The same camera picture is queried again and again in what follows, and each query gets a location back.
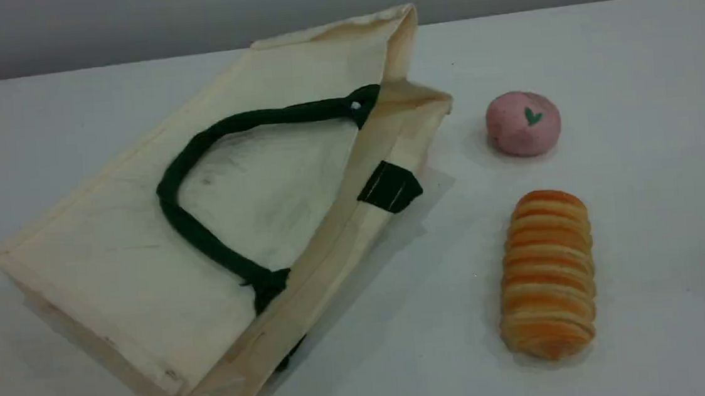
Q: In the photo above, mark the striped golden bread roll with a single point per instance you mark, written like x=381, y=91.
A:
x=547, y=277

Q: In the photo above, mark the pink round pastry green leaf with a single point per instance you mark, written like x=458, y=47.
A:
x=523, y=128

